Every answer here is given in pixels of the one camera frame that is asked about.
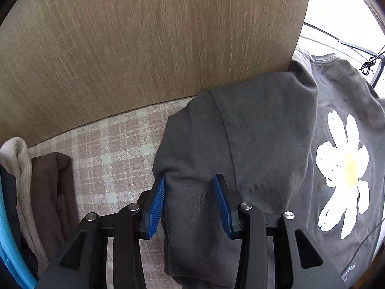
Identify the pink plaid blanket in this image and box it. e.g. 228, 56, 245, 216
28, 96, 199, 289

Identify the dark grey printed t-shirt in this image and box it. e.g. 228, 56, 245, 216
153, 50, 385, 289

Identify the light blue strap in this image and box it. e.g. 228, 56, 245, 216
0, 214, 38, 289

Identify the wooden panel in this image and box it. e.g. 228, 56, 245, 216
0, 0, 313, 151

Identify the beige cloth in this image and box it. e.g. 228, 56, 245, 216
0, 137, 50, 269

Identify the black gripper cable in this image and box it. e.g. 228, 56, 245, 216
351, 217, 385, 260

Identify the black tripod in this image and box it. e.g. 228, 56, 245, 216
303, 21, 385, 88

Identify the black tripod cable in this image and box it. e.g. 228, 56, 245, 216
359, 45, 385, 76

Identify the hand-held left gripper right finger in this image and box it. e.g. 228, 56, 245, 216
213, 174, 346, 289

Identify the dark cloth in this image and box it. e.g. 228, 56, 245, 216
0, 164, 39, 279

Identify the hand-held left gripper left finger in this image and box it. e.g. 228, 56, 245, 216
36, 175, 167, 289

